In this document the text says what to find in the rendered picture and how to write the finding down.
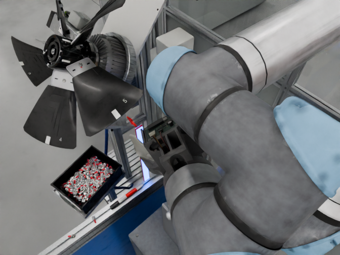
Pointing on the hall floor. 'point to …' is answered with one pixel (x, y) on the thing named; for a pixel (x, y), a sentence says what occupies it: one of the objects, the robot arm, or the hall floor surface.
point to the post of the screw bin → (112, 195)
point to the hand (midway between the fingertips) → (170, 127)
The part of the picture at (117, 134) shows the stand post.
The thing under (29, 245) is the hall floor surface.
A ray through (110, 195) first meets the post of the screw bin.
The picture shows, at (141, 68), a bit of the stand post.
